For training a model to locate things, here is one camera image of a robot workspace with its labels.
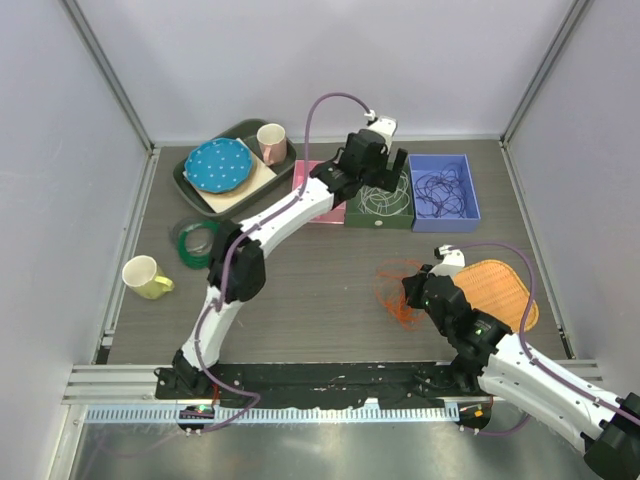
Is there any white thin cable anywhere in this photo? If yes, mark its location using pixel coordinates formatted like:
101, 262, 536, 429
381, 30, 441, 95
357, 169, 412, 217

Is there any green plastic box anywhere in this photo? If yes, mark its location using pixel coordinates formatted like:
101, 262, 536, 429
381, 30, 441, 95
344, 166, 415, 230

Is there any blue plastic box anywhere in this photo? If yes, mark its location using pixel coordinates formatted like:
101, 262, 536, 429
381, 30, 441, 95
408, 154, 481, 233

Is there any orange thin cable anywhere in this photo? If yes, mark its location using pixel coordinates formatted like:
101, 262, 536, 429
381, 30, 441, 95
373, 257, 431, 332

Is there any pink plastic box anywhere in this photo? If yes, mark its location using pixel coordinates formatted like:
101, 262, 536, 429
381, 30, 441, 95
292, 160, 346, 225

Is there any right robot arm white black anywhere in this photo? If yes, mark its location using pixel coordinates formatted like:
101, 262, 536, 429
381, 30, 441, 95
402, 271, 639, 479

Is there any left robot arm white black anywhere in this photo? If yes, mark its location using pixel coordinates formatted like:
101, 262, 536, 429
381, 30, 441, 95
166, 117, 407, 399

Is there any orange woven mat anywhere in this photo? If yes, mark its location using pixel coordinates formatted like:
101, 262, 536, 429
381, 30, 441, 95
453, 259, 530, 332

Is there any pink mug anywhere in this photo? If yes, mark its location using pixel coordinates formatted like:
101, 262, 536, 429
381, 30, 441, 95
256, 123, 287, 166

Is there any beige square board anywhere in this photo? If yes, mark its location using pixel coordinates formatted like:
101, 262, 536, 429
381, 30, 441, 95
183, 138, 276, 213

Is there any blue dotted plate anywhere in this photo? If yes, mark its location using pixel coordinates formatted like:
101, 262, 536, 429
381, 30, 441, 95
184, 138, 253, 194

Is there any green tape roll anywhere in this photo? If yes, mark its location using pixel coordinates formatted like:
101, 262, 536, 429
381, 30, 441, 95
169, 218, 219, 270

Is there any yellow mug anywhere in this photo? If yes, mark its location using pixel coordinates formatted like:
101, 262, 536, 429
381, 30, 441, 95
121, 255, 175, 300

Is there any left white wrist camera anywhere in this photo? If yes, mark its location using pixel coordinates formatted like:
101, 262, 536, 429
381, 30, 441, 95
364, 109, 398, 150

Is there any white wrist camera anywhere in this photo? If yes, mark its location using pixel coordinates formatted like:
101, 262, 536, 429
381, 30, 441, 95
430, 245, 466, 278
364, 109, 398, 150

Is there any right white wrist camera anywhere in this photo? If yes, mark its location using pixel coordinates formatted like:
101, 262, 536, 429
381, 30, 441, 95
430, 245, 466, 278

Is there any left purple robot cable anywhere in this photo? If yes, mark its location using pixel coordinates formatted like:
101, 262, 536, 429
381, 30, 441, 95
192, 92, 374, 371

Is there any white slotted cable duct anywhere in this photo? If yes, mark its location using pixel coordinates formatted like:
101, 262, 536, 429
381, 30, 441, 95
85, 402, 459, 424

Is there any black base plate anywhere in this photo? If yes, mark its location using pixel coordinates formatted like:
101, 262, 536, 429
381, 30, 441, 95
154, 360, 486, 409

